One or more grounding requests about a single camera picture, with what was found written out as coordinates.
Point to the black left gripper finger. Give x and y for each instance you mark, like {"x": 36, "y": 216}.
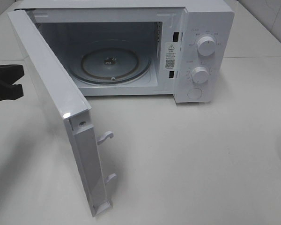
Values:
{"x": 11, "y": 73}
{"x": 10, "y": 92}

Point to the white microwave door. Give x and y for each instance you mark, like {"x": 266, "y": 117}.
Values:
{"x": 66, "y": 109}

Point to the white microwave knob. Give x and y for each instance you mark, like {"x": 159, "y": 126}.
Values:
{"x": 199, "y": 75}
{"x": 206, "y": 45}

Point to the white microwave oven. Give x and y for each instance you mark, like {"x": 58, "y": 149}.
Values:
{"x": 166, "y": 30}

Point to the glass microwave turntable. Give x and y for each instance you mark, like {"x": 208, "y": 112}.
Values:
{"x": 109, "y": 66}

